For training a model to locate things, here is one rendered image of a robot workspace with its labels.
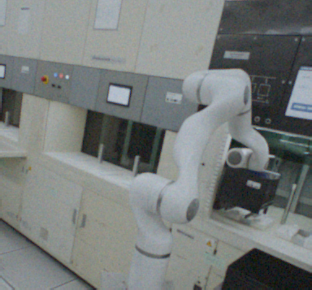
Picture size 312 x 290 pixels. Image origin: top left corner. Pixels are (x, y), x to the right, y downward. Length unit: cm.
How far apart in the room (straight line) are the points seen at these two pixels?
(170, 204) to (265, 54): 96
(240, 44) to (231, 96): 72
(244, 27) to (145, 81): 60
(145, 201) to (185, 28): 115
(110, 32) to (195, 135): 136
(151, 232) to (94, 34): 162
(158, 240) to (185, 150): 29
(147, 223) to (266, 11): 114
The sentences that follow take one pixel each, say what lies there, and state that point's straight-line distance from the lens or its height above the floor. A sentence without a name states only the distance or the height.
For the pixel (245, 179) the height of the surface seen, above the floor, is 114.
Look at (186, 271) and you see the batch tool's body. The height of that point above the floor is 54.
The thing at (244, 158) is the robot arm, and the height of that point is 126.
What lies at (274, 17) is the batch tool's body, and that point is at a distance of 166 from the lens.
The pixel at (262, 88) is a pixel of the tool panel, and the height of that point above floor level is 157.
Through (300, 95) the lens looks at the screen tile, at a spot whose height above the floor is 156.
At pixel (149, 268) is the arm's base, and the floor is 91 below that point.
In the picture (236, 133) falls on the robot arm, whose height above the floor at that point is 135.
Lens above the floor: 139
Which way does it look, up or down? 13 degrees down
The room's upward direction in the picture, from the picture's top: 12 degrees clockwise
